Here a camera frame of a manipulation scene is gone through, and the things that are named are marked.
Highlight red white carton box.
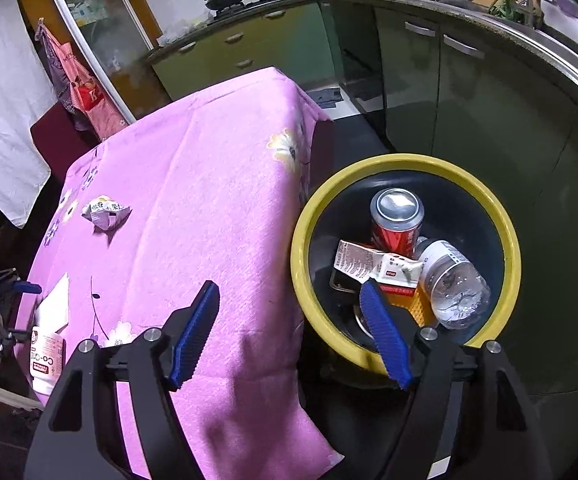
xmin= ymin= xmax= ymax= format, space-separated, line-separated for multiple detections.
xmin=333 ymin=240 xmax=423 ymax=289

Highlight clear plastic water bottle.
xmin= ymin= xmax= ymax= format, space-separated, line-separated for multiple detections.
xmin=414 ymin=236 xmax=490 ymax=330

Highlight white paper napkin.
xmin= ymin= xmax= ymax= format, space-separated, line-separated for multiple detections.
xmin=34 ymin=274 xmax=69 ymax=334

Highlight red soda can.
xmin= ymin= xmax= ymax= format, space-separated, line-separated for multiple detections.
xmin=370 ymin=188 xmax=425 ymax=258

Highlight white supplement bottle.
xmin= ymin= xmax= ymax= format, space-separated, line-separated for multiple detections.
xmin=29 ymin=326 xmax=65 ymax=396

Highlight white snack wrapper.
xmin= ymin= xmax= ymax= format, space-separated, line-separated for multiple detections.
xmin=81 ymin=195 xmax=131 ymax=232

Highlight red instant noodle bucket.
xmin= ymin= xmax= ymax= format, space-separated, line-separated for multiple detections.
xmin=353 ymin=304 xmax=374 ymax=339

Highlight brown plastic food tray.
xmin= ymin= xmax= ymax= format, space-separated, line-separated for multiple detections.
xmin=329 ymin=268 xmax=361 ymax=295

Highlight yellow rimmed black trash bin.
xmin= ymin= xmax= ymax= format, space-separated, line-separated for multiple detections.
xmin=290 ymin=154 xmax=521 ymax=374

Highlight orange noodle packaging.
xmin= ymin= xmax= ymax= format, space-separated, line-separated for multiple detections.
xmin=380 ymin=285 xmax=438 ymax=327

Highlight pink floral tablecloth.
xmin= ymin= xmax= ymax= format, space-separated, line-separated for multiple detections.
xmin=29 ymin=68 xmax=340 ymax=479

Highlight dark red chair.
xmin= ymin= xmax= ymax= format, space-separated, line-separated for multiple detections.
xmin=30 ymin=102 xmax=99 ymax=183

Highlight pink hanging apron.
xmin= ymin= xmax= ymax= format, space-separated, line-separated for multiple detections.
xmin=34 ymin=18 xmax=128 ymax=141

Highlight dark green counter cabinets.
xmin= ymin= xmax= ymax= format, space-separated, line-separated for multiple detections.
xmin=319 ymin=0 xmax=578 ymax=394

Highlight white hanging curtain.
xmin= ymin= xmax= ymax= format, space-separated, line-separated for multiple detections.
xmin=0 ymin=0 xmax=57 ymax=228

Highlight green lower cabinets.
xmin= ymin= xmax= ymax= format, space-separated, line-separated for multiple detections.
xmin=150 ymin=3 xmax=335 ymax=100

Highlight glass sliding door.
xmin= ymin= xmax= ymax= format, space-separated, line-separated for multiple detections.
xmin=54 ymin=0 xmax=170 ymax=122

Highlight green plant by sink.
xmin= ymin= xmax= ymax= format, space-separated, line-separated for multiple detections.
xmin=487 ymin=0 xmax=524 ymax=23

